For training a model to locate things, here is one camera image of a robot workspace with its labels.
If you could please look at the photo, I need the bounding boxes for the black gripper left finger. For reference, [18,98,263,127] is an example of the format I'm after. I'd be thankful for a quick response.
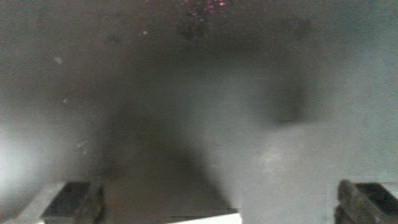
[41,182,105,224]

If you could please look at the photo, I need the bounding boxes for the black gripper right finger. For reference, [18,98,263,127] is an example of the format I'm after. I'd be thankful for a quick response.
[334,180,398,224]

